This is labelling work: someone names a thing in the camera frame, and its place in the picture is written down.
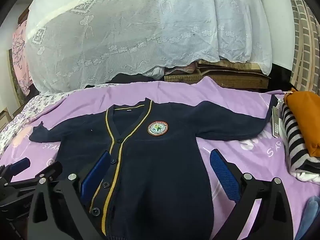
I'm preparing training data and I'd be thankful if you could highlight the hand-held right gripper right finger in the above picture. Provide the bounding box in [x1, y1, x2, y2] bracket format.
[209, 149, 293, 240]

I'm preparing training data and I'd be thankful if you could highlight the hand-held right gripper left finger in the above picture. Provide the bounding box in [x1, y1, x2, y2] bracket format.
[26, 151, 112, 240]

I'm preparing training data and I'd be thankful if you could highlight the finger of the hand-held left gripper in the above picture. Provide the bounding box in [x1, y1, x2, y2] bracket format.
[0, 157, 31, 180]
[4, 161, 63, 193]

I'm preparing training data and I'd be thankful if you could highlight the navy knit cardigan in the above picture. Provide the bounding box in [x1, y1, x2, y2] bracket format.
[29, 99, 275, 240]

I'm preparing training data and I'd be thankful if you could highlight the purple printed blanket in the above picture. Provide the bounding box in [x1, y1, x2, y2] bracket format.
[0, 76, 320, 240]

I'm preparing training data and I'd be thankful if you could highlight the wooden cabinet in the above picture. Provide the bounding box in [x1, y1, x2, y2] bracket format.
[0, 107, 10, 129]

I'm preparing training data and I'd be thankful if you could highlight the floral bed sheet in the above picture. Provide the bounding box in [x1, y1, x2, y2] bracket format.
[0, 84, 74, 154]

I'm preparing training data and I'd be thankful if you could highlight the clothing tag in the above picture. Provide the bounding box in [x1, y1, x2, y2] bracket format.
[271, 95, 285, 138]

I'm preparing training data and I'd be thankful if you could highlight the black white striped garment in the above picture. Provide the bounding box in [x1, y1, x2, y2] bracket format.
[281, 104, 320, 175]

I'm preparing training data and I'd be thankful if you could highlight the light blue cloth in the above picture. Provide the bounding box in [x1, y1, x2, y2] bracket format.
[299, 196, 320, 240]

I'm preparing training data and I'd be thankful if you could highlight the dark cloth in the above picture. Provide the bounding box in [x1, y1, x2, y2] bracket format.
[84, 72, 165, 90]

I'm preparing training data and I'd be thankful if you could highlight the orange garment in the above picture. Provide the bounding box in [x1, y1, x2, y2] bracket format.
[285, 89, 320, 157]

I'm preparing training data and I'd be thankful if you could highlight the brown folded fabric pile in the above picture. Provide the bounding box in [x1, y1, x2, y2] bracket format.
[164, 59, 272, 90]

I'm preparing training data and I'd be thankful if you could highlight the pink floral cloth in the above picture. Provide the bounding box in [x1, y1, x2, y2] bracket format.
[11, 21, 33, 98]

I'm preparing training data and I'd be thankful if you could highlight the white plastic bag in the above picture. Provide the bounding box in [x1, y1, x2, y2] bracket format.
[143, 66, 166, 79]

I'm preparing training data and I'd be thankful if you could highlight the white lace cloth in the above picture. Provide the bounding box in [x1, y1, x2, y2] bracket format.
[25, 0, 273, 93]

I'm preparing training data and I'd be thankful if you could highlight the checked curtain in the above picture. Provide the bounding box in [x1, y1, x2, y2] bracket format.
[284, 0, 320, 93]

